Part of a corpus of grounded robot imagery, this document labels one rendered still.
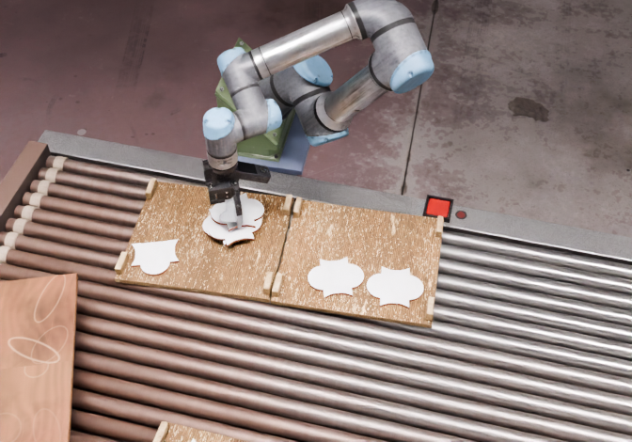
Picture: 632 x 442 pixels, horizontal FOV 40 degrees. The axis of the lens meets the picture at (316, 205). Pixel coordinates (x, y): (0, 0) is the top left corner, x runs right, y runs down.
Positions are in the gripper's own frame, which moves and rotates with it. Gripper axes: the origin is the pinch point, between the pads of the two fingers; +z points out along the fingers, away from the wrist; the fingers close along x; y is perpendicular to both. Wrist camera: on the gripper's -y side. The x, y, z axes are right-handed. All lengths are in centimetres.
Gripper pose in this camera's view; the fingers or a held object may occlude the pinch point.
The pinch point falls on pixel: (237, 211)
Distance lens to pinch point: 233.3
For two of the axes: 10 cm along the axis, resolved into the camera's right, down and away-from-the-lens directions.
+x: 2.6, 7.3, -6.3
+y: -9.7, 2.0, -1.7
